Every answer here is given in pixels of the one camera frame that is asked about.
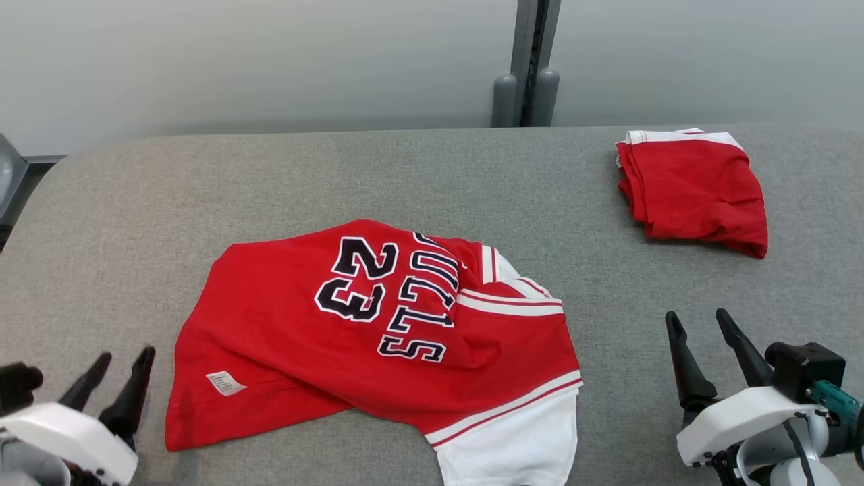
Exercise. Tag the grey metal frame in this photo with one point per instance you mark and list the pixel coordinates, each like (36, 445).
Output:
(10, 175)

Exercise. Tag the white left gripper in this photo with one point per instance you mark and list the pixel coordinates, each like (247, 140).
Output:
(67, 435)

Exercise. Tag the red shorts with white hem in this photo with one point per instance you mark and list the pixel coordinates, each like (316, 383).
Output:
(702, 196)

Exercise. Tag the grey metal wall post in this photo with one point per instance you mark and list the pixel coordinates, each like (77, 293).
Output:
(536, 40)

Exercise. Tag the grey cylinder bumper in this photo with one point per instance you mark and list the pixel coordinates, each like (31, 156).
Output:
(546, 98)
(504, 101)

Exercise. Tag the red basketball jersey number 23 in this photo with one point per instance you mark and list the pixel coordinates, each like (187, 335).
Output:
(304, 364)

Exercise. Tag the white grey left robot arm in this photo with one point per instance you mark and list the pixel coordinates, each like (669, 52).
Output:
(23, 466)

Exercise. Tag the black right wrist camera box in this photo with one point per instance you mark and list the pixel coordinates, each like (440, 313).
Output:
(806, 371)

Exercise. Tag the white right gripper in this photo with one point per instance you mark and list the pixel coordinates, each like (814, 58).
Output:
(736, 422)

